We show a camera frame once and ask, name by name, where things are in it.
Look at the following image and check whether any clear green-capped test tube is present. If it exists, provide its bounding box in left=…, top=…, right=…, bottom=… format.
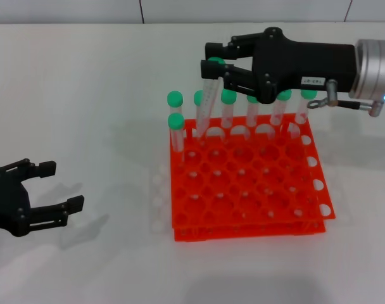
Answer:
left=167, top=113, right=185, bottom=165
left=246, top=94, right=263, bottom=127
left=220, top=88, right=237, bottom=129
left=195, top=56, right=227, bottom=139
left=193, top=89, right=209, bottom=145
left=293, top=89, right=319, bottom=125
left=270, top=89, right=293, bottom=126
left=167, top=91, right=184, bottom=120

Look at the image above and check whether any right arm cable with plug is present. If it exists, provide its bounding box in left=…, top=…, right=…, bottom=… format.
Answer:
left=306, top=79, right=383, bottom=117

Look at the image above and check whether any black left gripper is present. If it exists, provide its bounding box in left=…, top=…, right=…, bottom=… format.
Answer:
left=0, top=158, right=85, bottom=238

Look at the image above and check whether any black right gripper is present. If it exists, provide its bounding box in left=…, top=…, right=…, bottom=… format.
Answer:
left=200, top=27, right=358, bottom=105

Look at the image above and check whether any orange plastic test tube rack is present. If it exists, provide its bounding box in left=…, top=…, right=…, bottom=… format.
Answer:
left=168, top=113, right=336, bottom=243

